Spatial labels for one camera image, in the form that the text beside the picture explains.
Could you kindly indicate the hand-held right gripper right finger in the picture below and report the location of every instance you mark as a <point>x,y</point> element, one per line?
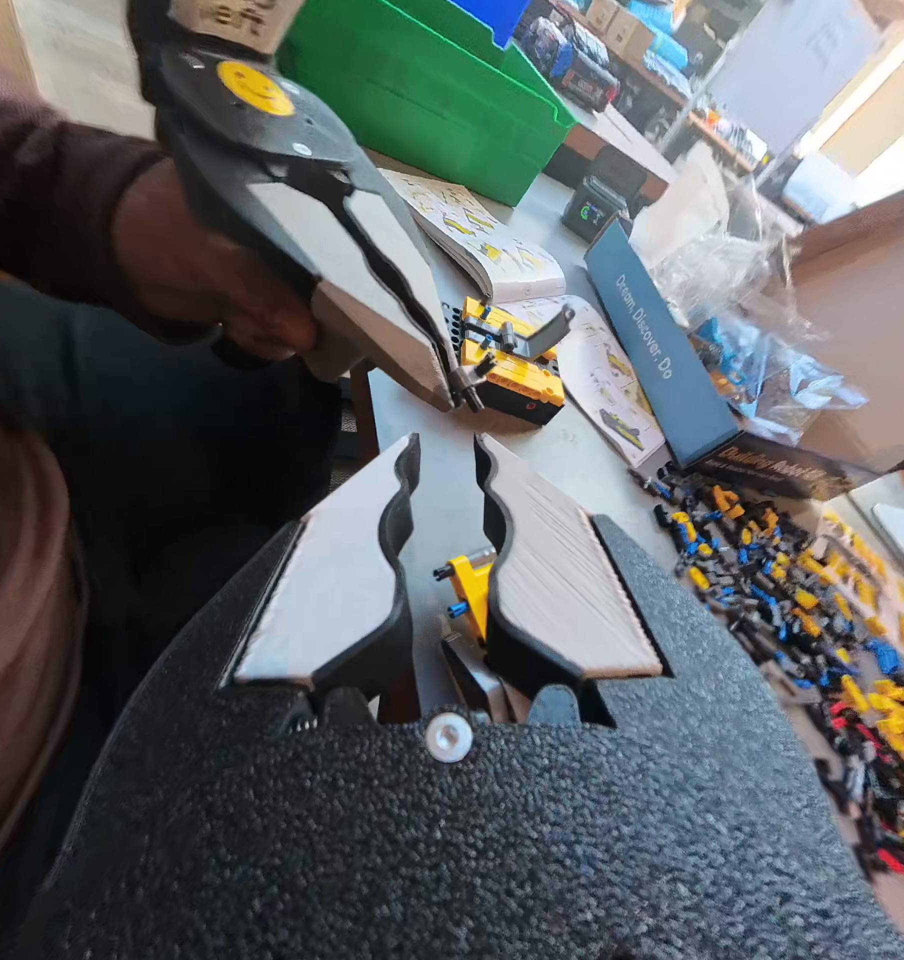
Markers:
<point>572,600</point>

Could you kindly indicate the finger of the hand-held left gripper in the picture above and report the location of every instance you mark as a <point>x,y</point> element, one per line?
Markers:
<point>399,240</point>
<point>347,277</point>

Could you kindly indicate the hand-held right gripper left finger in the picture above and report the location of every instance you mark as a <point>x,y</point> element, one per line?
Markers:
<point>332,600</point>

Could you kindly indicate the yellow curved brick assembly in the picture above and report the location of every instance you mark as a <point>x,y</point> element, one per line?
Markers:
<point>471,592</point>

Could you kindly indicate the small grey black pin connector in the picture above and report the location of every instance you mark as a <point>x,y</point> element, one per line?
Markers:
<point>467,382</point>

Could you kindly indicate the person's left forearm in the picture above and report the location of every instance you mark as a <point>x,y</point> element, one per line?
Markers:
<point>47,165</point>

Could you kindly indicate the grey desk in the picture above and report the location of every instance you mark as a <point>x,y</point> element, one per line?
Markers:
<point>452,487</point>

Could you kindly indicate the person's left hand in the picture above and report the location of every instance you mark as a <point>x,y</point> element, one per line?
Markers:
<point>197,277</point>

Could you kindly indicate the thick instruction booklet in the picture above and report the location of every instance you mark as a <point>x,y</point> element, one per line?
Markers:
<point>497,247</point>

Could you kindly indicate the green plastic bin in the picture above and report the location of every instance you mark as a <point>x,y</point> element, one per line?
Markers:
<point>422,97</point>

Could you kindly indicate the yellow black brick block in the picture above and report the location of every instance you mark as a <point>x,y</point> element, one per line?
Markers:
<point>519,375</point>

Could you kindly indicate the small black display device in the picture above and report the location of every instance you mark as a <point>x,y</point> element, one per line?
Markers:
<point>591,214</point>

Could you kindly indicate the pile of small brick parts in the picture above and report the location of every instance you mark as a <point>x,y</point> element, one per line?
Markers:
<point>782,585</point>

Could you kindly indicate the open instruction sheet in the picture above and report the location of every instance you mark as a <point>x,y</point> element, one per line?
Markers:
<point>609,375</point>

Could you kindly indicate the blue plastic bin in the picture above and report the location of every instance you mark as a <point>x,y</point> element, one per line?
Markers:
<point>489,19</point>

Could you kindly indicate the black tool case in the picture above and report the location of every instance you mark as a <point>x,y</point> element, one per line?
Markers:
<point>579,67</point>

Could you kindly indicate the open cardboard kit box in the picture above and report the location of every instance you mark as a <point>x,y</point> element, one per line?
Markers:
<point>647,337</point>

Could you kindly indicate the crumpled clear plastic bags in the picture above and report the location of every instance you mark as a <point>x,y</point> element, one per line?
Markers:
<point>752,300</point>

